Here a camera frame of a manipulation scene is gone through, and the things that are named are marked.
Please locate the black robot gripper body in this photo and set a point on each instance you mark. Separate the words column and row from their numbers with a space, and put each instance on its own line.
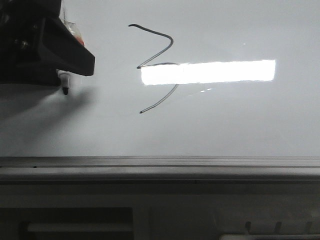
column 35, row 44

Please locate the white black whiteboard marker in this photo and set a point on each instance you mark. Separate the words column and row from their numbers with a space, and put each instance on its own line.
column 65, row 80

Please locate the white whiteboard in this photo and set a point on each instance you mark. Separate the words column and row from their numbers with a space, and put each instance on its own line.
column 179, row 78

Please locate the grey aluminium marker tray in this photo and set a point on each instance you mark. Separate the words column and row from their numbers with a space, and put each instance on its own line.
column 158, row 169

